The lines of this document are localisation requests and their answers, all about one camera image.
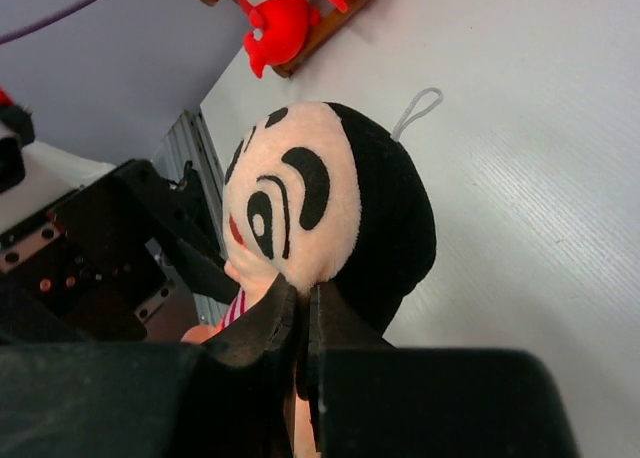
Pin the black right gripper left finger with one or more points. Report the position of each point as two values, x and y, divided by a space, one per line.
63 396

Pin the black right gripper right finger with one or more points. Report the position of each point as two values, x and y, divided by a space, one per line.
372 399

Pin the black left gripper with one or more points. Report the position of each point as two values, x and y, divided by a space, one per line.
79 267

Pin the boy doll orange pants front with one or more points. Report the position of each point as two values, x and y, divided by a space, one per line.
327 228

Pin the red shark plush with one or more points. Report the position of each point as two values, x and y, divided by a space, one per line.
279 29

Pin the wooden tiered shelf rack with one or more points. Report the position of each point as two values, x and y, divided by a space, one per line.
332 20

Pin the aluminium front mounting rail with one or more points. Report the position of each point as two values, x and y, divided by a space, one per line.
187 159

